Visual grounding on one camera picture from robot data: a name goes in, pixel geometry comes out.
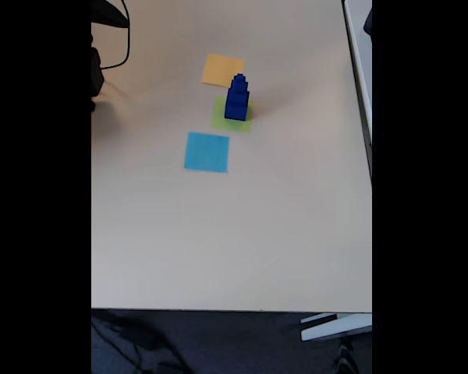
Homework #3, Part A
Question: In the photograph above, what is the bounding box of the light blue paper square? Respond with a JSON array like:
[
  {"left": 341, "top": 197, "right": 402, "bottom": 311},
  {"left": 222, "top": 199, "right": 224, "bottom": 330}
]
[{"left": 183, "top": 131, "right": 230, "bottom": 175}]

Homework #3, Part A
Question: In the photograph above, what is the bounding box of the black floor cable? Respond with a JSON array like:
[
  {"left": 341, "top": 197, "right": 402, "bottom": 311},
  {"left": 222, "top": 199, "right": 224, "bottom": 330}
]
[
  {"left": 91, "top": 311, "right": 188, "bottom": 374},
  {"left": 333, "top": 337, "right": 362, "bottom": 374}
]

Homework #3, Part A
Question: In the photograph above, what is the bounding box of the medium blue cube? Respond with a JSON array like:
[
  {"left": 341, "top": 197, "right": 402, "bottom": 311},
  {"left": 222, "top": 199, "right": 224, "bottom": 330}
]
[{"left": 228, "top": 88, "right": 251, "bottom": 108}]

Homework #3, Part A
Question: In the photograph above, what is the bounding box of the white table foot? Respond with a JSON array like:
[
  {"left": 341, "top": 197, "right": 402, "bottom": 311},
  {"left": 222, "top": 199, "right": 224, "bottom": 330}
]
[{"left": 300, "top": 312, "right": 373, "bottom": 343}]

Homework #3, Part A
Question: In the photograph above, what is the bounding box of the green paper square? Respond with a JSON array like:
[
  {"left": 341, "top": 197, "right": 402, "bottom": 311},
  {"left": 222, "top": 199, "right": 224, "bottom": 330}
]
[{"left": 211, "top": 96, "right": 254, "bottom": 134}]

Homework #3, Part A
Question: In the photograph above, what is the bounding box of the long thin black cable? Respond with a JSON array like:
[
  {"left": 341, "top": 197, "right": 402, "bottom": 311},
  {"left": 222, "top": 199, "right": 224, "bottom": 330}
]
[{"left": 100, "top": 0, "right": 132, "bottom": 72}]

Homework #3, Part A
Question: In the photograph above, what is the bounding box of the orange paper square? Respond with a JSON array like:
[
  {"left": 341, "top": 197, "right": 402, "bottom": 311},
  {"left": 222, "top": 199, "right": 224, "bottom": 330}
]
[{"left": 200, "top": 53, "right": 246, "bottom": 87}]

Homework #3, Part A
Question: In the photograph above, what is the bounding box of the large blue cube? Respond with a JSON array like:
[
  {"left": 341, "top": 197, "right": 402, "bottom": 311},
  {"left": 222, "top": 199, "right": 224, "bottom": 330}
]
[{"left": 223, "top": 91, "right": 252, "bottom": 122}]

